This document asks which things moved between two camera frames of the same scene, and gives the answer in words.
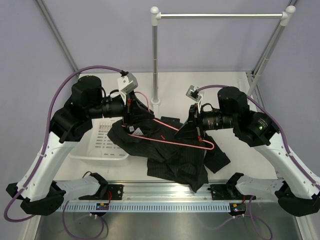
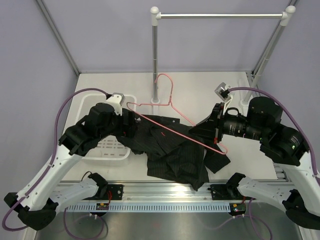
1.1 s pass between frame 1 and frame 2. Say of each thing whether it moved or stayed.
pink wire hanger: moved
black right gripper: moved
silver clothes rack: stayed
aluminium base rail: stayed
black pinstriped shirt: stayed
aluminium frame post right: stayed
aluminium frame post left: stayed
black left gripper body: moved
